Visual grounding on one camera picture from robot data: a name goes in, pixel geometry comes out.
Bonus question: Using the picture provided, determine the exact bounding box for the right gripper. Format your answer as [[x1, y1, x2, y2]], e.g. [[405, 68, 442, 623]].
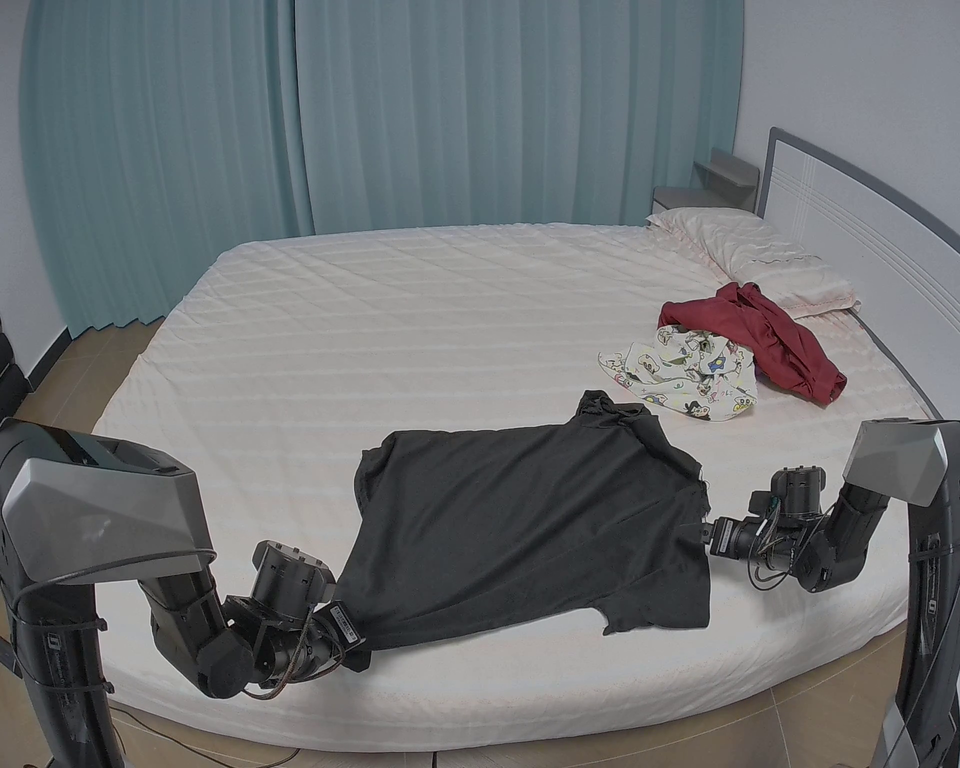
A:
[[702, 516, 800, 573]]

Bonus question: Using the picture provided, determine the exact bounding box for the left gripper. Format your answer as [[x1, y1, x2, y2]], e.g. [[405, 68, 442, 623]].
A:
[[258, 603, 363, 687]]

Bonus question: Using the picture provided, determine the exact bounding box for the black T-shirt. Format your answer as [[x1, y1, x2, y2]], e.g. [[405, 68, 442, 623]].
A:
[[352, 390, 714, 674]]

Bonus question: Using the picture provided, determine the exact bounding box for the bed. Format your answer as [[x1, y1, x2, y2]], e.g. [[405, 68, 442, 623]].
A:
[[97, 126, 960, 751]]

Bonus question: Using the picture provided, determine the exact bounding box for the white printed garment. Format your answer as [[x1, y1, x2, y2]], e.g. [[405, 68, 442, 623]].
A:
[[597, 324, 760, 421]]

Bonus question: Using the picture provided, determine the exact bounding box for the dark red garment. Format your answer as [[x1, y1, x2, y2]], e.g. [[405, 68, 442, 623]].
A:
[[658, 281, 849, 408]]

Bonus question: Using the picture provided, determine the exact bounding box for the cream pillow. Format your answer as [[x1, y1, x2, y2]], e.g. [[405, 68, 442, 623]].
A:
[[645, 207, 862, 320]]

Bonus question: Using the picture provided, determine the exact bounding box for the grey bedside table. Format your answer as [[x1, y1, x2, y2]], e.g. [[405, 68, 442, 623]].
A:
[[651, 147, 760, 220]]

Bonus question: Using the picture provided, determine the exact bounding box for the blue-green curtain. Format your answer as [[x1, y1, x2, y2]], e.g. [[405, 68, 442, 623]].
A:
[[292, 0, 745, 235], [18, 0, 316, 340]]

